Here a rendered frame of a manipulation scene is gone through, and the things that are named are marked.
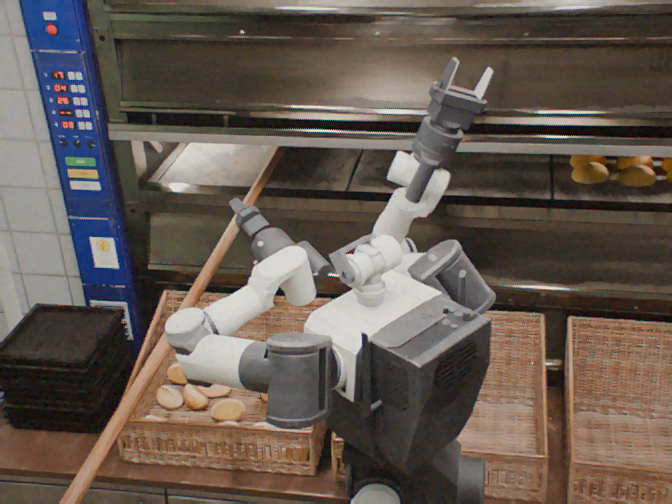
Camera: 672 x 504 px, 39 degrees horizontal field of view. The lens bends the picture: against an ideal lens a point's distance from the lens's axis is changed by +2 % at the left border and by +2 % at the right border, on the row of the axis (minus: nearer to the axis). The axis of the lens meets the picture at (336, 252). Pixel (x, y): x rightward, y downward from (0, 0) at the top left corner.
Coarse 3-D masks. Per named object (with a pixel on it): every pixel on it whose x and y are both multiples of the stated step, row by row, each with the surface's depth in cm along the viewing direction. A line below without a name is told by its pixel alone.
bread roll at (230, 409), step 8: (224, 400) 271; (232, 400) 271; (216, 408) 270; (224, 408) 270; (232, 408) 270; (240, 408) 270; (216, 416) 269; (224, 416) 269; (232, 416) 269; (240, 416) 270
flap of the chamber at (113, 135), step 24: (144, 120) 267; (240, 144) 245; (264, 144) 243; (288, 144) 242; (312, 144) 241; (336, 144) 240; (360, 144) 238; (384, 144) 237; (408, 144) 236; (480, 144) 233; (504, 144) 232; (528, 144) 230; (552, 144) 230
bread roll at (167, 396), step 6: (162, 390) 278; (168, 390) 277; (174, 390) 278; (156, 396) 279; (162, 396) 277; (168, 396) 276; (174, 396) 276; (180, 396) 278; (162, 402) 277; (168, 402) 276; (174, 402) 276; (180, 402) 277; (168, 408) 278; (174, 408) 277
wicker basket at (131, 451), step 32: (160, 320) 284; (256, 320) 285; (288, 320) 283; (128, 384) 261; (160, 384) 285; (192, 416) 275; (256, 416) 273; (128, 448) 258; (160, 448) 256; (192, 448) 254; (224, 448) 252; (256, 448) 251; (288, 448) 248; (320, 448) 259
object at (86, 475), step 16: (272, 160) 282; (256, 192) 264; (224, 240) 239; (208, 272) 226; (192, 288) 220; (192, 304) 215; (160, 352) 198; (144, 368) 193; (144, 384) 189; (128, 400) 184; (128, 416) 181; (112, 432) 176; (96, 448) 172; (96, 464) 169; (80, 480) 165; (64, 496) 162; (80, 496) 163
